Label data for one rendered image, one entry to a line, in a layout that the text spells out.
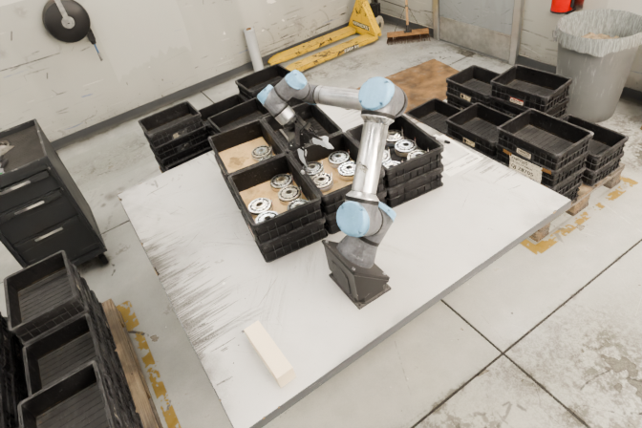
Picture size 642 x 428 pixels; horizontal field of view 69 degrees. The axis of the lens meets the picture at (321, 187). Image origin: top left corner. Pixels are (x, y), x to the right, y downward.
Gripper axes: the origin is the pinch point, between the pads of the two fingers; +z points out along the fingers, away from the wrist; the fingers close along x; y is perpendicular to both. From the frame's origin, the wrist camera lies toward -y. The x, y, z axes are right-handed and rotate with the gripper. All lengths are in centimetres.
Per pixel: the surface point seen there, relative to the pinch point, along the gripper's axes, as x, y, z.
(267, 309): 35, -44, 26
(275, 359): 22, -68, 32
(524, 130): -44, 119, 84
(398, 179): -11.8, 18.1, 31.4
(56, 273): 153, -27, -37
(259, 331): 29, -59, 25
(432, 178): -19, 30, 44
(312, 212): 14.0, -9.4, 14.5
